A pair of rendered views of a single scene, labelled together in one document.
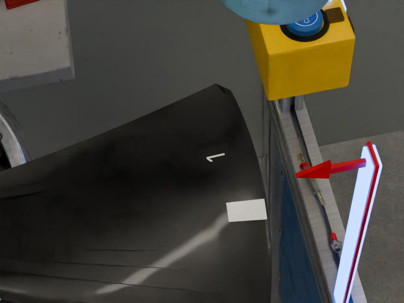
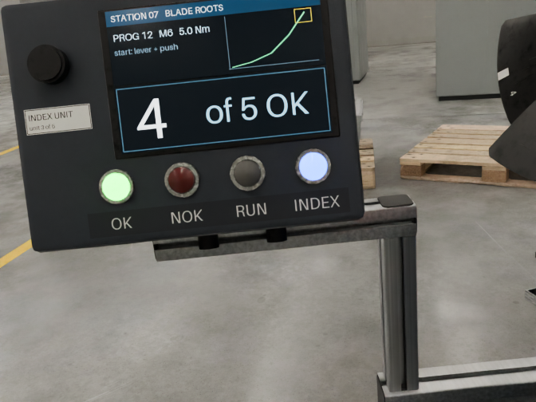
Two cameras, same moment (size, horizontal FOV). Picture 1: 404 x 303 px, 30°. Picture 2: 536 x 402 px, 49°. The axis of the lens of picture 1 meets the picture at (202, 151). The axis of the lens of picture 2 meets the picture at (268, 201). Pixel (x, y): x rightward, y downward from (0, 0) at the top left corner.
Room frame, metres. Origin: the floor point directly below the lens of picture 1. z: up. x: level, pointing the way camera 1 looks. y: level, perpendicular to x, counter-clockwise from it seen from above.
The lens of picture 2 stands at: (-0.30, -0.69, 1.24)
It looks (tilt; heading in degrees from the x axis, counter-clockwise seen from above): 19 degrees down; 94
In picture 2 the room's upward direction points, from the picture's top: 6 degrees counter-clockwise
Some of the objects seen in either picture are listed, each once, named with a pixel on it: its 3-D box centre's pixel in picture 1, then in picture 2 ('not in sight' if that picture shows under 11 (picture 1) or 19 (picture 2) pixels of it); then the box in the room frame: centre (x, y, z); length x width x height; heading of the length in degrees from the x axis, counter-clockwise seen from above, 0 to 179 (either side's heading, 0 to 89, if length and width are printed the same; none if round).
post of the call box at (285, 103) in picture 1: (291, 75); not in sight; (0.60, -0.13, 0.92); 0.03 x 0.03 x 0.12; 4
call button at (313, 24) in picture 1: (304, 20); not in sight; (0.56, -0.13, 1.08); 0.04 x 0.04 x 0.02
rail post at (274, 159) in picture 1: (279, 230); not in sight; (0.64, -0.13, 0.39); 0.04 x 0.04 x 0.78; 4
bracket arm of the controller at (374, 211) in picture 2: not in sight; (284, 227); (-0.32, -0.19, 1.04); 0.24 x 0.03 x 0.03; 4
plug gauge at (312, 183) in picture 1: (311, 179); not in sight; (0.47, -0.13, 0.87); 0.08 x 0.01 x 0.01; 12
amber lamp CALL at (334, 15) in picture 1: (334, 15); not in sight; (0.56, -0.17, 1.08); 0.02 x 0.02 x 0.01; 4
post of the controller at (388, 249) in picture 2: not in sight; (398, 296); (-0.22, -0.18, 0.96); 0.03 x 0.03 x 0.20; 4
